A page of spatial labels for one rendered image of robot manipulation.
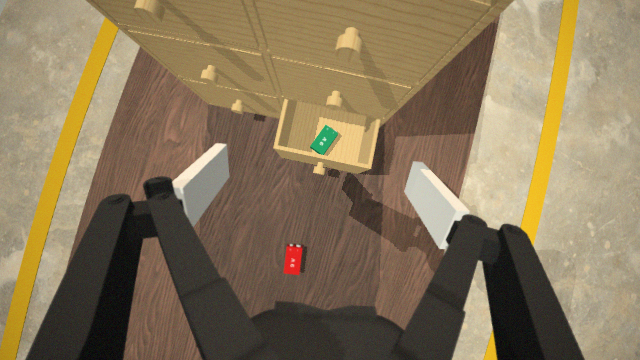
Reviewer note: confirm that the light wooden chest of drawers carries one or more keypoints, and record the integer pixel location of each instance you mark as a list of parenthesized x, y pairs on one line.
[(495, 9)]

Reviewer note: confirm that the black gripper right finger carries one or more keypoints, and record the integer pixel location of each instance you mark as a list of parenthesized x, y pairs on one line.
[(527, 319)]

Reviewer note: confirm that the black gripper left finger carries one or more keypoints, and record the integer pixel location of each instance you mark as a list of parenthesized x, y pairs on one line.
[(89, 315)]

